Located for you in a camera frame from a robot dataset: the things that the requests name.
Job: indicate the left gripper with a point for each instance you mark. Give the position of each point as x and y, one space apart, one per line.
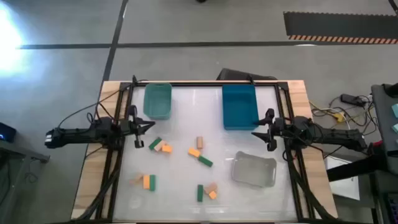
127 127

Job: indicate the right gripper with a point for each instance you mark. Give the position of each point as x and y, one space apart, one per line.
277 127

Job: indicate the green wooden block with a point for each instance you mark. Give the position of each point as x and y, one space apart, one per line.
205 160
155 143
200 193
152 183

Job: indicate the natural wooden block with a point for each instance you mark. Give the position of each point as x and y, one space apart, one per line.
160 146
137 179
211 188
199 142

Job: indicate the orange wooden block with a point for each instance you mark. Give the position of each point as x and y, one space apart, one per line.
212 195
146 182
167 148
194 152

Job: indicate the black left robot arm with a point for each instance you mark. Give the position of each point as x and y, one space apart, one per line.
77 137

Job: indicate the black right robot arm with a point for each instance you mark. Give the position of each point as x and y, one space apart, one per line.
335 137

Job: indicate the teal green plastic bin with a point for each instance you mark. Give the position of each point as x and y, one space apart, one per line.
157 102

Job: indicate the blue plastic bin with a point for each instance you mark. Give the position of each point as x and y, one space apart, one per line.
239 107

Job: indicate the light grey plastic bin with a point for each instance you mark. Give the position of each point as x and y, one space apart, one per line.
253 169

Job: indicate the yellow plug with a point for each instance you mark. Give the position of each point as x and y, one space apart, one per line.
339 117

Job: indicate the black power adapter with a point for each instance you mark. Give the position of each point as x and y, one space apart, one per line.
349 99

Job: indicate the black support beam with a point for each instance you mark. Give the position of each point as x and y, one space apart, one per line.
354 169

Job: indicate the white paper sheet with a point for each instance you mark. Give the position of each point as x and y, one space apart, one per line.
345 186

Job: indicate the grey side desk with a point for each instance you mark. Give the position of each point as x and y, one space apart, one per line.
384 124

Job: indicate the black hazard-striped floor mat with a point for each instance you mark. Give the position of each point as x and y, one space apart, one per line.
339 25

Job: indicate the black device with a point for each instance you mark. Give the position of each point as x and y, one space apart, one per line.
7 132

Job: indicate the dark side table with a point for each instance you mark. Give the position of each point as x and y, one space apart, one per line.
15 186

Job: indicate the dark equipment rack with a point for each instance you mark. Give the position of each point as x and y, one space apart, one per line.
385 202

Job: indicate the black aluminium table frame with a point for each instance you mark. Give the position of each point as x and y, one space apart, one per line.
202 84

